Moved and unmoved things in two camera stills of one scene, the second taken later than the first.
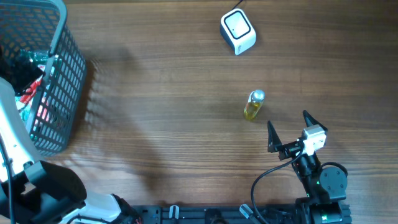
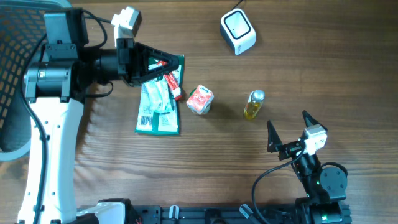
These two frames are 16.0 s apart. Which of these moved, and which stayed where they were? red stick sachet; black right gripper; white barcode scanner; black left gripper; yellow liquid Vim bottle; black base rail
Moved: black left gripper; red stick sachet
Stayed: white barcode scanner; yellow liquid Vim bottle; black base rail; black right gripper
